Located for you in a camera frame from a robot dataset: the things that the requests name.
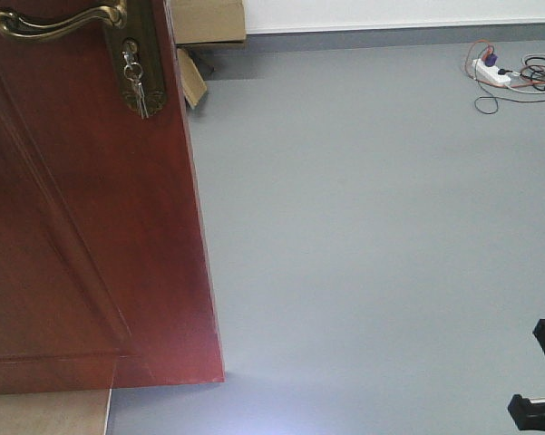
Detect silver keys on ring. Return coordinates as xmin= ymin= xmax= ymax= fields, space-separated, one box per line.
xmin=122 ymin=39 xmax=150 ymax=119

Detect closed cardboard box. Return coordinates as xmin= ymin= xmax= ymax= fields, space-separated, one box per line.
xmin=170 ymin=0 xmax=247 ymax=44

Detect plywood base board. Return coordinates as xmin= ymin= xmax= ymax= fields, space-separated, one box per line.
xmin=0 ymin=390 xmax=112 ymax=434

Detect white power strip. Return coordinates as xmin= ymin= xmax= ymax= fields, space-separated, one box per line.
xmin=472 ymin=59 xmax=511 ymax=87

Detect purple plug adapter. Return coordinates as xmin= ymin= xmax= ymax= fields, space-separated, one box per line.
xmin=482 ymin=53 xmax=498 ymax=67

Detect tangled black orange cables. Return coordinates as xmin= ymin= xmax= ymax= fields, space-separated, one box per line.
xmin=462 ymin=39 xmax=545 ymax=115

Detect brass lock plate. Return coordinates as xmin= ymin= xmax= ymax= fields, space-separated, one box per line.
xmin=104 ymin=1 xmax=167 ymax=118

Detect open flat cardboard box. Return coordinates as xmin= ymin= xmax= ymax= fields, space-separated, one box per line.
xmin=177 ymin=48 xmax=208 ymax=109

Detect brown wooden door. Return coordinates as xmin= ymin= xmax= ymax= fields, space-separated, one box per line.
xmin=0 ymin=1 xmax=225 ymax=394

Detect brass door handle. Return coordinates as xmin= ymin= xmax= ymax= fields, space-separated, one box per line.
xmin=0 ymin=1 xmax=128 ymax=43

